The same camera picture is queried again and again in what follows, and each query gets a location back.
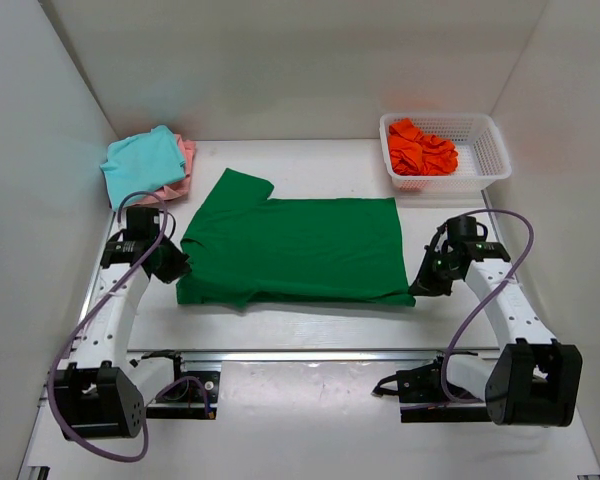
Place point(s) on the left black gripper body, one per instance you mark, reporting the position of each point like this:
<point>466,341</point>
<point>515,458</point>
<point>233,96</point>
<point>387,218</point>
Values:
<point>172,261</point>

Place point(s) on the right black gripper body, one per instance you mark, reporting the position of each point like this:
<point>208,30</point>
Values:
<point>436,270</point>

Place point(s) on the green t shirt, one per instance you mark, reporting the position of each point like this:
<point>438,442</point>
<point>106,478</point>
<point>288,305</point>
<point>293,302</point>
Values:
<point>246,246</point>

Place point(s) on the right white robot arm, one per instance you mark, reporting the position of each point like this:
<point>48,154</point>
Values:
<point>535,379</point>

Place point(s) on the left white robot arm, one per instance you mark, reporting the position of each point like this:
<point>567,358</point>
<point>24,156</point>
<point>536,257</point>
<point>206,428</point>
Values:
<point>97,391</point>

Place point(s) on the folded pink t shirt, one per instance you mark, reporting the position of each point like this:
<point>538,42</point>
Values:
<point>167,165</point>

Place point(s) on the folded cyan t shirt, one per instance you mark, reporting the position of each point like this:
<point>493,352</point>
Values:
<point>123,166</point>

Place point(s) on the white plastic basket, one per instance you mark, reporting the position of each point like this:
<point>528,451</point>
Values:
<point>482,157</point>

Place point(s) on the orange t shirt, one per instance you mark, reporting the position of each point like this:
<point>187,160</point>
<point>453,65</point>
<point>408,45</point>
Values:
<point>414,153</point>

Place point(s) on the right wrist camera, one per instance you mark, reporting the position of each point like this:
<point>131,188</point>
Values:
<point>463,229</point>

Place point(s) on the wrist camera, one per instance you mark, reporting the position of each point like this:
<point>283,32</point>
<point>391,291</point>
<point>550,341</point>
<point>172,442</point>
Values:
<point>142,224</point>
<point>463,229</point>

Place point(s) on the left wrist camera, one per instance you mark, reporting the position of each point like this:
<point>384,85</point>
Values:
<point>142,224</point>

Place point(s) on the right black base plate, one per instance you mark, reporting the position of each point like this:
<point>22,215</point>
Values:
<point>422,399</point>

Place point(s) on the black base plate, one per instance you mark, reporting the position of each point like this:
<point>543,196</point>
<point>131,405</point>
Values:
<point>422,399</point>
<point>180,385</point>

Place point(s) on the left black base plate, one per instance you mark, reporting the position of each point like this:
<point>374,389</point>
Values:
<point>180,385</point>

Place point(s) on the aluminium rail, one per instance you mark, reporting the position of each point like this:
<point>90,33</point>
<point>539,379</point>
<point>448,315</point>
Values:
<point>308,355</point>

